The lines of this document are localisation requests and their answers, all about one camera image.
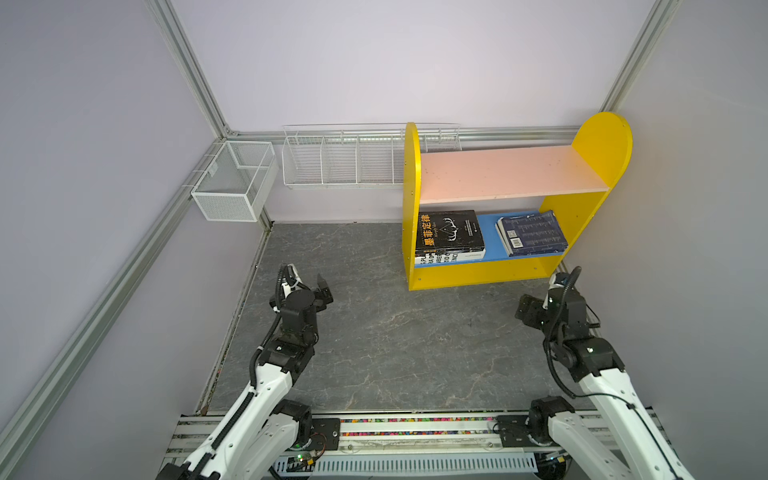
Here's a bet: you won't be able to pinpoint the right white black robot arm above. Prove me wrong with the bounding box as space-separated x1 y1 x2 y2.
515 273 692 479

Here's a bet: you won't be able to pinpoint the white wire divider rack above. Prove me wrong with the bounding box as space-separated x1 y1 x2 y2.
281 122 463 190

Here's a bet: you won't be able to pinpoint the black book gold characters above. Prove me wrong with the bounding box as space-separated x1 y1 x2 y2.
415 210 486 258

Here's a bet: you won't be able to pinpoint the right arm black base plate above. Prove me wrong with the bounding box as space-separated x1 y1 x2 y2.
492 413 536 448

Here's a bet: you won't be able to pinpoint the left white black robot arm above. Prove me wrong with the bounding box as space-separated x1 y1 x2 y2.
157 263 333 479

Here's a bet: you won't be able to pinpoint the white Spanish text book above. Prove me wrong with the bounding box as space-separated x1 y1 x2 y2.
414 249 486 266

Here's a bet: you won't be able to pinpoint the aluminium mounting rail frame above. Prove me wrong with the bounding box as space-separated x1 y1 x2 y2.
155 409 667 480

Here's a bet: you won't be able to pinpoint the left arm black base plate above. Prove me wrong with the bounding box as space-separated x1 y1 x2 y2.
289 417 341 451

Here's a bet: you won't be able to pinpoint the yellow pink blue bookshelf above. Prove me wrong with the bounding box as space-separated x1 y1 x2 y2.
401 112 633 291

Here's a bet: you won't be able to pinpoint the white mesh box basket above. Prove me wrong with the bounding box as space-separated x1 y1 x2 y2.
192 141 279 223

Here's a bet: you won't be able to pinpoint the navy book with QR code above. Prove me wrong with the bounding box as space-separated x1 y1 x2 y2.
495 211 569 257

